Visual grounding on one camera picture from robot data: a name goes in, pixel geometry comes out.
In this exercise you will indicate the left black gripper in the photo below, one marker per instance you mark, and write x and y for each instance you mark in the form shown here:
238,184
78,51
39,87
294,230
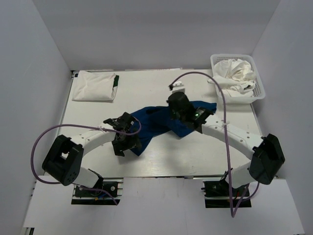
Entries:
134,142

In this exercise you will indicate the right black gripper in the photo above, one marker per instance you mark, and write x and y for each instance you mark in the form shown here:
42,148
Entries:
173,116

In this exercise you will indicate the blue t-shirt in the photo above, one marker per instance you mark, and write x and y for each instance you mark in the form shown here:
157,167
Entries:
155,121

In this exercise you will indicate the white t-shirt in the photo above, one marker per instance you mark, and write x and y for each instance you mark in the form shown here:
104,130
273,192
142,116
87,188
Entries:
235,77
94,86

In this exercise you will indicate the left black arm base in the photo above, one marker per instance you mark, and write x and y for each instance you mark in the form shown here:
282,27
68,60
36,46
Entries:
110,194

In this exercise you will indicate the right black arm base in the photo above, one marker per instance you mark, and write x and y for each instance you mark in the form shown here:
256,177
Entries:
216,195

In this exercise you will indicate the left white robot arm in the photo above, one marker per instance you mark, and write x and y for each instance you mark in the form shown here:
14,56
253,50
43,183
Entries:
64,159

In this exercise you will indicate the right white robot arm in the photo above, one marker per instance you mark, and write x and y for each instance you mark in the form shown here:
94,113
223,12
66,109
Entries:
264,153

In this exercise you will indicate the folded white t-shirt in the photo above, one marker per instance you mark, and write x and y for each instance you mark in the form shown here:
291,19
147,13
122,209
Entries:
94,86

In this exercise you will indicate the white plastic basket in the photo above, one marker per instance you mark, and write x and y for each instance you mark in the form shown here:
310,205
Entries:
258,92

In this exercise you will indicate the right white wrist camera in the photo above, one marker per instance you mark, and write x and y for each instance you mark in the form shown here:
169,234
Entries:
177,86

